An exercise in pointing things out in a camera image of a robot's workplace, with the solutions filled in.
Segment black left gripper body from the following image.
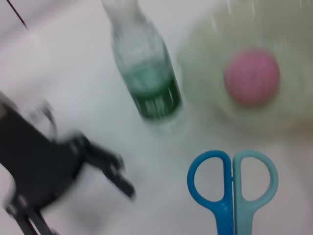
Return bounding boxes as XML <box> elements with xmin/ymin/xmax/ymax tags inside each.
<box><xmin>0</xmin><ymin>96</ymin><xmax>90</xmax><ymax>212</ymax></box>

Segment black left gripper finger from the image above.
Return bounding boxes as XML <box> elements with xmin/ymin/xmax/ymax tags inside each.
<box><xmin>6</xmin><ymin>194</ymin><xmax>58</xmax><ymax>235</ymax></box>
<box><xmin>82</xmin><ymin>137</ymin><xmax>137</xmax><ymax>199</ymax></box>

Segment clear green-label water bottle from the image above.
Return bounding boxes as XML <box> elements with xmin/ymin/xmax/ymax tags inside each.
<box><xmin>100</xmin><ymin>0</ymin><xmax>184</xmax><ymax>135</ymax></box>

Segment blue scissors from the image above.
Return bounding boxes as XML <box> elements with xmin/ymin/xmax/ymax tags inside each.
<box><xmin>187</xmin><ymin>149</ymin><xmax>279</xmax><ymax>235</ymax></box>

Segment pink peach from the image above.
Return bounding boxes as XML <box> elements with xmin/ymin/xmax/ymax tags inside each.
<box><xmin>223</xmin><ymin>47</ymin><xmax>281</xmax><ymax>109</ymax></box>

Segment green glass fruit bowl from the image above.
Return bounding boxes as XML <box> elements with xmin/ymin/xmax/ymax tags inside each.
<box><xmin>176</xmin><ymin>0</ymin><xmax>313</xmax><ymax>139</ymax></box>

